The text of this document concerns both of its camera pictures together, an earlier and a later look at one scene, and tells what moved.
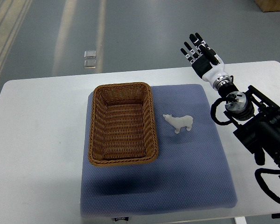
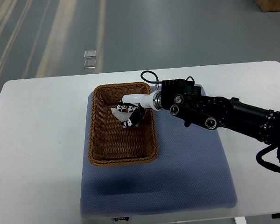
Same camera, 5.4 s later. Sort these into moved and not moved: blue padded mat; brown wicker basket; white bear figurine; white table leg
Moved: white bear figurine
Not moved: brown wicker basket; blue padded mat; white table leg
